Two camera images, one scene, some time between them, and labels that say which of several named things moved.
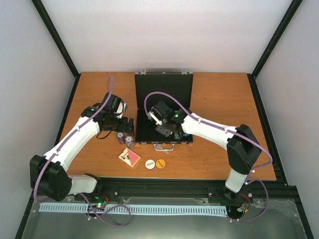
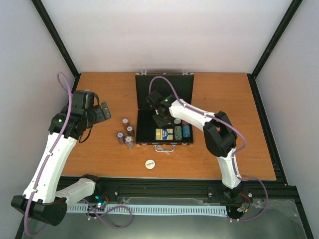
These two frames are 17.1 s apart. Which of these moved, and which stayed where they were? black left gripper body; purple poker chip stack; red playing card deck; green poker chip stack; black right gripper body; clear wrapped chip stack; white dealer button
Moved: red playing card deck; black left gripper body; black right gripper body
Stayed: green poker chip stack; clear wrapped chip stack; purple poker chip stack; white dealer button
